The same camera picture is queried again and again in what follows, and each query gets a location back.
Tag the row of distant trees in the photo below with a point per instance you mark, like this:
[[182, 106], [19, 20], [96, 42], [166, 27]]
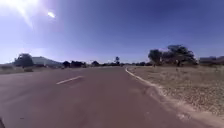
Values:
[[100, 63]]

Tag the grey asphalt road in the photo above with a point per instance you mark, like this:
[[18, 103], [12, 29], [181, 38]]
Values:
[[93, 103]]

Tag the clump of dark trees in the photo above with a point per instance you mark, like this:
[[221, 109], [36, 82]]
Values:
[[173, 55]]

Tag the pale kerb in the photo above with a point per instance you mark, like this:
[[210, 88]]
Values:
[[166, 98]]

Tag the dry grass field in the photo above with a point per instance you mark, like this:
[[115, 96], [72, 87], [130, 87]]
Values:
[[190, 83]]

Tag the dark round tree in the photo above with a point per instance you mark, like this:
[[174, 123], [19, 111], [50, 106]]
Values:
[[24, 60]]

